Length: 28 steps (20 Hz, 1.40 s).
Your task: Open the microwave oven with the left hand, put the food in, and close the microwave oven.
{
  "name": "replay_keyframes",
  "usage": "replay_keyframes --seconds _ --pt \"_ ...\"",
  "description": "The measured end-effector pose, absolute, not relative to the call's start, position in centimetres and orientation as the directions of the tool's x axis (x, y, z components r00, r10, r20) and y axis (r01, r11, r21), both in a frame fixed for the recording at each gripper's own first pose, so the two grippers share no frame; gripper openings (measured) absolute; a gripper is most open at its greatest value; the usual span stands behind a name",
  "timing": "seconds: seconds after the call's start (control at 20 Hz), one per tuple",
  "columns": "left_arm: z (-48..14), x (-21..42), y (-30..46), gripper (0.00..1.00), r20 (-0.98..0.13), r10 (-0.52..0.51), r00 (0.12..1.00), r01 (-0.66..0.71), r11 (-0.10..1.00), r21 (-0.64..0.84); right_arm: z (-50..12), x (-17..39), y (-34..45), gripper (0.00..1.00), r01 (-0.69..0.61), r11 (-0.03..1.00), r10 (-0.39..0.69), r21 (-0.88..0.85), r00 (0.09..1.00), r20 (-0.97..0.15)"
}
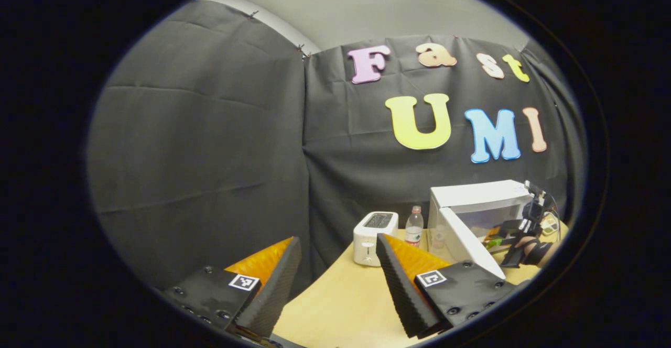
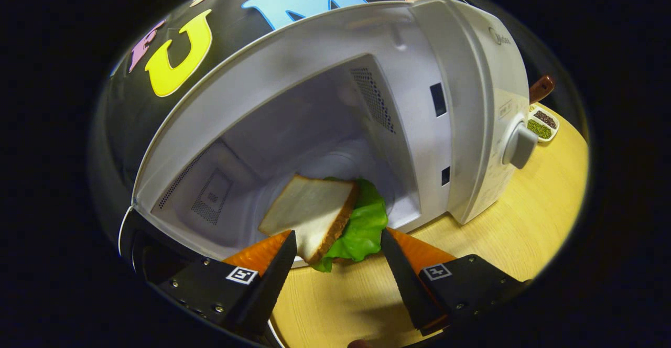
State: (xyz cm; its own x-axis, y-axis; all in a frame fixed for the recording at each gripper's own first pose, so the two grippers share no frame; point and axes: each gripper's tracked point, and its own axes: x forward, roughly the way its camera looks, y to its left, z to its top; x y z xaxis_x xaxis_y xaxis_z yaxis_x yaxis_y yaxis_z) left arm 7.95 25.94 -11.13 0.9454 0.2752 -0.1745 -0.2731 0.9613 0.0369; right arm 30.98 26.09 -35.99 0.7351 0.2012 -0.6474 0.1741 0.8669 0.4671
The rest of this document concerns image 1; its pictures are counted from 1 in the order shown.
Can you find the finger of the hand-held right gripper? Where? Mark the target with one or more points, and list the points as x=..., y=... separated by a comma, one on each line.
x=511, y=226

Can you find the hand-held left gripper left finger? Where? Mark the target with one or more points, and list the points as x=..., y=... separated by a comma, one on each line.
x=275, y=285

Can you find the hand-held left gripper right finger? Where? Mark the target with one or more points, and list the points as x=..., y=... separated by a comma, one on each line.
x=401, y=290

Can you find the sandwich with lettuce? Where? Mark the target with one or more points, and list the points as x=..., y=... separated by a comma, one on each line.
x=491, y=242

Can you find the white microwave oven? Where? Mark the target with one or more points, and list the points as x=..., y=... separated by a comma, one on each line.
x=472, y=193

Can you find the white toaster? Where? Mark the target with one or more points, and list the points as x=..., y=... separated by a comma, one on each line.
x=367, y=246

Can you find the clear plastic water bottle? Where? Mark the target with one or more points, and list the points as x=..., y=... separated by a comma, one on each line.
x=414, y=230

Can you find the black backdrop cloth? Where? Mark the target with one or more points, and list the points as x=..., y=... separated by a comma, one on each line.
x=199, y=154

